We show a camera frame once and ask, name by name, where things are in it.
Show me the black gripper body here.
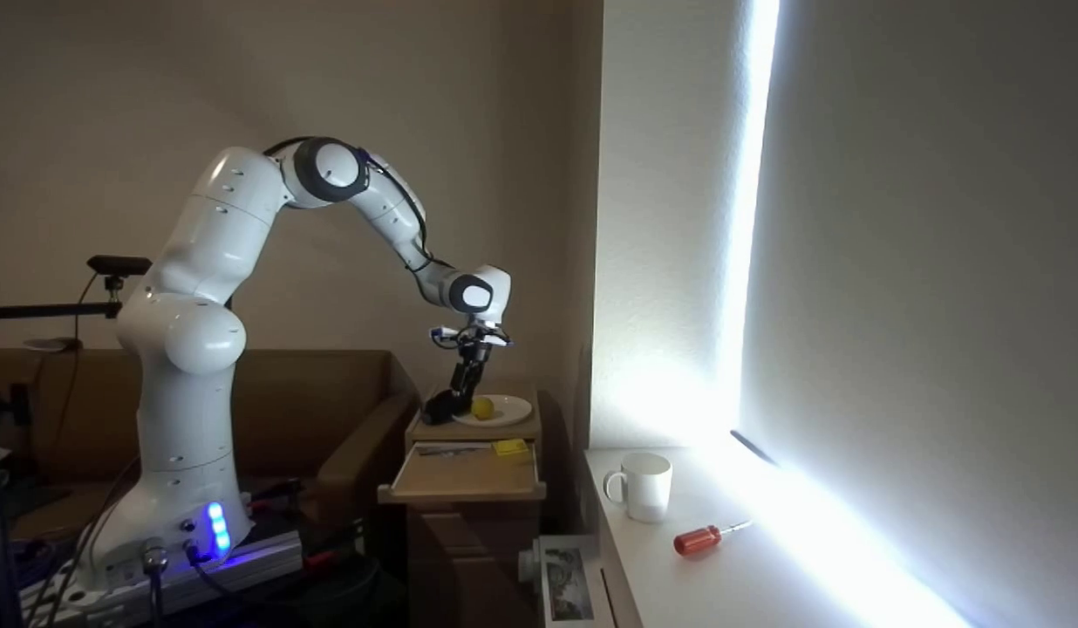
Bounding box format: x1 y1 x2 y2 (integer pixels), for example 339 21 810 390
430 324 508 362

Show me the dark sock with grey band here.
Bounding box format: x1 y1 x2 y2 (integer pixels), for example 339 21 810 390
421 352 485 424

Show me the wooden top drawer tray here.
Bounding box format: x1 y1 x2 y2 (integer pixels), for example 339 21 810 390
375 444 545 505

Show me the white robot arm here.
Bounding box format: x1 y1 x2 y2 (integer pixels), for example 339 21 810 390
87 136 511 578

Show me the wooden drawer cabinet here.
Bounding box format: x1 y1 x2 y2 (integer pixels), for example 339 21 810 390
384 397 545 628

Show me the yellow lemon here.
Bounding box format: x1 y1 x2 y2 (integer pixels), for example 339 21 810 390
472 397 494 419

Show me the white plate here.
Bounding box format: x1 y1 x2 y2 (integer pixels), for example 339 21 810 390
460 395 535 430

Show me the yellow sponge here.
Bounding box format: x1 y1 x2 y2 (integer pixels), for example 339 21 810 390
493 440 531 461

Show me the white mug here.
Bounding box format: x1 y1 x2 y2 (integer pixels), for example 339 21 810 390
602 452 672 525

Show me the brown leather sofa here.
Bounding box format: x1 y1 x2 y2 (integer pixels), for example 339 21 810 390
0 348 419 541

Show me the red handled screwdriver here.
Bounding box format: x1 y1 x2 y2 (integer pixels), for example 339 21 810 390
672 521 751 559

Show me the black camera on stand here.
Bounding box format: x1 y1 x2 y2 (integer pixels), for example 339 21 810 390
0 256 150 320

